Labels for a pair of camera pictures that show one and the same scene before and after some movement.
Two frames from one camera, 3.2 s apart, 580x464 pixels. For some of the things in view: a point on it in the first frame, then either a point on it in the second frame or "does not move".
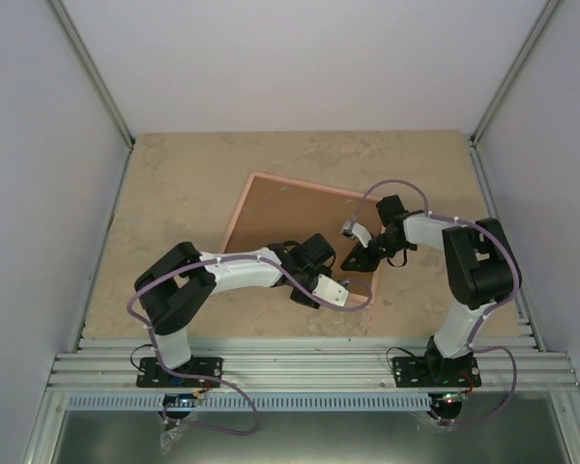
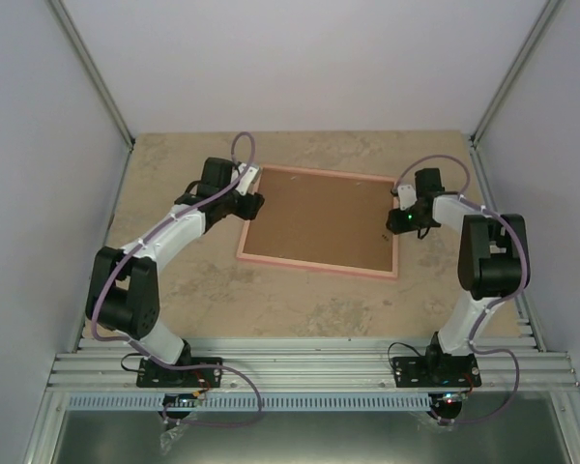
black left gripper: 300,299 to 251,207
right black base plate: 458,372 does not move
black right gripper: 369,264 to 399,225
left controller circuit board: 180,399 does not move
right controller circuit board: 449,398 does not move
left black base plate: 152,373 does not move
